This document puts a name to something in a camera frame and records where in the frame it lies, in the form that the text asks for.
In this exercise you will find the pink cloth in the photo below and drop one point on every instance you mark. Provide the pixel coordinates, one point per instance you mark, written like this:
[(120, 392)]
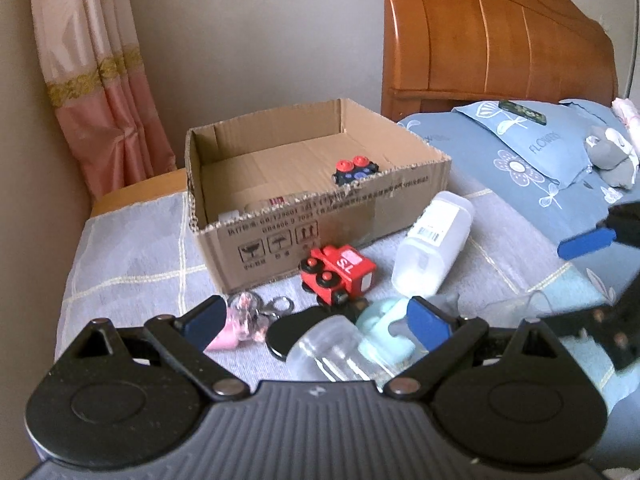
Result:
[(631, 120)]

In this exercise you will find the black toy car red knobs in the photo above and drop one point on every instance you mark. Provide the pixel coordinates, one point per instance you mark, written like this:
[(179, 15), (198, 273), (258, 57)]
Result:
[(357, 172)]

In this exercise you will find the white plastic bottle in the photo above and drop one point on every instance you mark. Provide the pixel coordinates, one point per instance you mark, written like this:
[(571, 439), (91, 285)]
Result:
[(435, 240)]

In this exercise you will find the black round disc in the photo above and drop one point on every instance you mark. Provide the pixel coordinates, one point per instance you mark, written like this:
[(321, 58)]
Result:
[(285, 332)]

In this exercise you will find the red toy train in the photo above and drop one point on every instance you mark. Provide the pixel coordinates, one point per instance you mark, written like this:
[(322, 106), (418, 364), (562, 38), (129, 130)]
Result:
[(350, 270)]

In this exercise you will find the wooden bed frame edge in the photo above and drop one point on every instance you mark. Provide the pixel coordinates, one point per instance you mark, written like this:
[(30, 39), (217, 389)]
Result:
[(140, 190)]

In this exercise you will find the teal silicone pacifier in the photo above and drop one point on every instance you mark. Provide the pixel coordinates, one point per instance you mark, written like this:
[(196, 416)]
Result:
[(375, 320)]

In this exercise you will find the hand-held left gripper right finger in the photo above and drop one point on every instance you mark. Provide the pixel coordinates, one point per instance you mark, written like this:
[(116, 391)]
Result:
[(427, 325)]

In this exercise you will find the cardboard box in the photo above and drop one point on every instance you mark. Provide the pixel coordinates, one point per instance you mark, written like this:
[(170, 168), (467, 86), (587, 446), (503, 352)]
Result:
[(280, 250)]

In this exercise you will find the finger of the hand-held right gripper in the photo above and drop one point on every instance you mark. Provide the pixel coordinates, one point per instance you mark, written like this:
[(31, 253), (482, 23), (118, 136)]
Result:
[(590, 329), (587, 242)]

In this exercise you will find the grey checked blanket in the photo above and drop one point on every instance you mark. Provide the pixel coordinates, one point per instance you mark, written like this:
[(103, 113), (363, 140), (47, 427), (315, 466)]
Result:
[(125, 260)]

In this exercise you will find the wooden bed headboard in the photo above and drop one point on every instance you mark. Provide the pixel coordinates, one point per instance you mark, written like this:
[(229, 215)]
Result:
[(475, 35)]

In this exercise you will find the pink curtain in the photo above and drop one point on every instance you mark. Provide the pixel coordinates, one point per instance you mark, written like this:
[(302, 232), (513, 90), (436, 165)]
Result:
[(100, 85)]

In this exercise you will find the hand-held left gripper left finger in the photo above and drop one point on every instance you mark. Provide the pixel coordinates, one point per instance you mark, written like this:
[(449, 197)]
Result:
[(205, 322)]

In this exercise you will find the dark flat phone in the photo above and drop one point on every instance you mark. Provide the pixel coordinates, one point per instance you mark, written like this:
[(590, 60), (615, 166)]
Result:
[(522, 111)]

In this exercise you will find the blue floral pillow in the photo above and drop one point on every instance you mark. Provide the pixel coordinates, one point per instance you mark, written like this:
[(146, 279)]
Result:
[(540, 145)]

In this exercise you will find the blue floral quilt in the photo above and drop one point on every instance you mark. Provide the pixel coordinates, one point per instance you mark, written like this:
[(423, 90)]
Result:
[(480, 160)]

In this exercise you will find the grey plush hippo toy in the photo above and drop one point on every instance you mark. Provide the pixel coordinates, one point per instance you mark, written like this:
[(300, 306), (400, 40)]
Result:
[(607, 157)]

